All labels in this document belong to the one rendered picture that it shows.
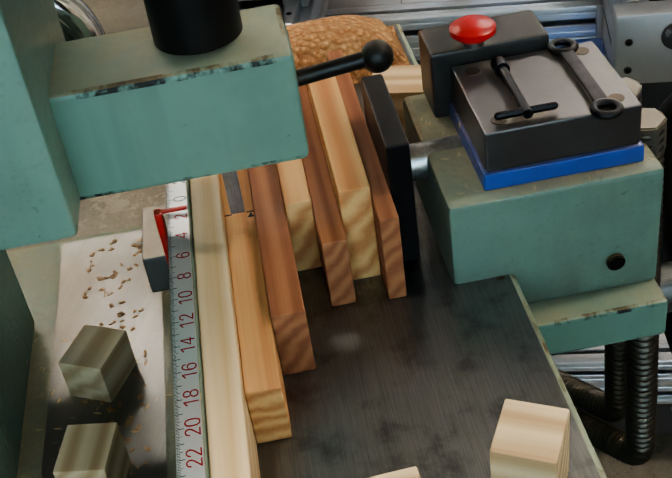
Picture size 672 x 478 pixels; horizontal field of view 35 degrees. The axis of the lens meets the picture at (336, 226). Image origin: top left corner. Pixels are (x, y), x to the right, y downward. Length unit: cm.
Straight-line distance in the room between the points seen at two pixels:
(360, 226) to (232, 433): 18
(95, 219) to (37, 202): 183
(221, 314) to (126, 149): 11
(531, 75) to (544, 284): 13
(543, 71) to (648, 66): 61
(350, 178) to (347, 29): 27
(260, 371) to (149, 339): 26
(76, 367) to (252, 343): 21
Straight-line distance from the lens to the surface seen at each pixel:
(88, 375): 78
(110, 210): 243
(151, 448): 75
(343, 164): 66
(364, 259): 67
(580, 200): 66
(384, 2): 142
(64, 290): 90
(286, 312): 60
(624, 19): 125
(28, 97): 56
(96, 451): 71
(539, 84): 67
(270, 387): 57
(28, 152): 57
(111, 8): 338
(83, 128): 60
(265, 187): 70
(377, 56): 62
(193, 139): 61
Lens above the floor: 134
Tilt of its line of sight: 37 degrees down
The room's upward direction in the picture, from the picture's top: 9 degrees counter-clockwise
